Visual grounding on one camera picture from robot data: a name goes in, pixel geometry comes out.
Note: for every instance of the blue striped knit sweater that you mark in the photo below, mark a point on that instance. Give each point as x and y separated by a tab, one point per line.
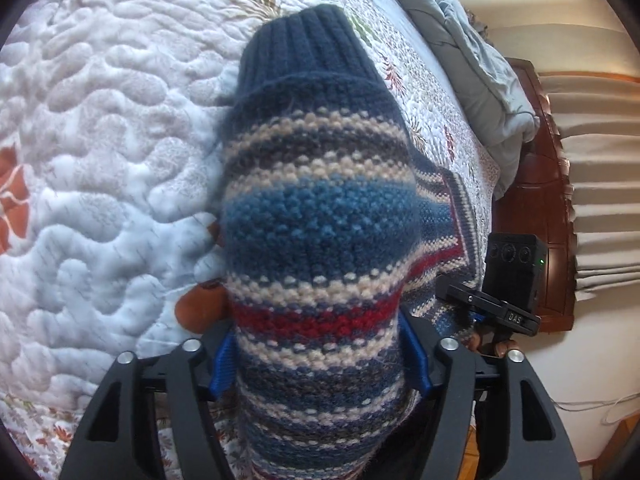
332	222

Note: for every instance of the white floral quilted bedspread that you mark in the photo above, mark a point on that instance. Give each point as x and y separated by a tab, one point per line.
110	167

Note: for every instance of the black camera box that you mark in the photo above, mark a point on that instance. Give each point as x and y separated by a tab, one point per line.
515	264

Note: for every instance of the grey rumpled duvet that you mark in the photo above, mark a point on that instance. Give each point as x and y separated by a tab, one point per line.
491	95

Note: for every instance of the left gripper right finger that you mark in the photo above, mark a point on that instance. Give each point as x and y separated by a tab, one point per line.
519	435

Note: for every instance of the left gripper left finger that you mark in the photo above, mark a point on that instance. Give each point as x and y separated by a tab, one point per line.
119	435

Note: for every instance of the dark wooden headboard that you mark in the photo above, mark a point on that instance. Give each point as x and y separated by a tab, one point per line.
540	202

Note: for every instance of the person right hand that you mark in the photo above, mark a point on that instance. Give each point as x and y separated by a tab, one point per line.
480	341

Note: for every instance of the beige pleated curtain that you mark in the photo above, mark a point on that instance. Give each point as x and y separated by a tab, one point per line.
598	120

